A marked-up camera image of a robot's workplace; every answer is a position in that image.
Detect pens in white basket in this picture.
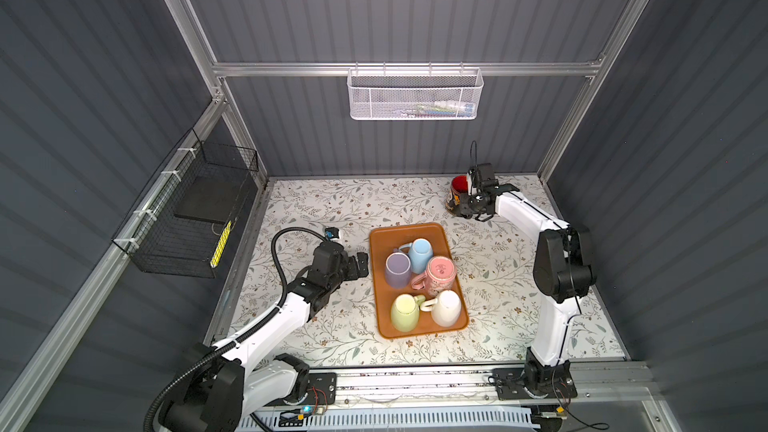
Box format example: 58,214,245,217
401,100,476,119

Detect floral table mat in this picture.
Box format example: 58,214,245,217
217,175,625,371

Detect light blue mug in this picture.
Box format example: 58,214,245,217
398,238,433,275

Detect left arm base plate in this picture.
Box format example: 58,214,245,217
267,372,338,407

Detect white cream mug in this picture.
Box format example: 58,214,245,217
420,290,462,327

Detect light green mug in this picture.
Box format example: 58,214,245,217
390,294,426,333

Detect purple mug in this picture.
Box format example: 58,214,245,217
385,251,411,289

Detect orange plastic tray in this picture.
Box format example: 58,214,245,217
369,223,469,339

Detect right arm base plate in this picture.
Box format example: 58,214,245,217
488,367,578,402

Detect black wire basket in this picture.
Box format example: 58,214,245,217
113,132,260,279

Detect white perforated cable duct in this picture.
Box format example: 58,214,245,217
256,406,541,431

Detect white wire mesh basket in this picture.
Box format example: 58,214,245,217
346,65,484,121

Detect pink ghost mug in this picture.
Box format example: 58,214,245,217
410,256,457,297

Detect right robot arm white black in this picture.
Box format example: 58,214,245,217
447,184,596,401

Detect black skull pattern mug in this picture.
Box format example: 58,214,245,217
446,175,473,218

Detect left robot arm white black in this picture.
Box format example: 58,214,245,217
143,240,369,431

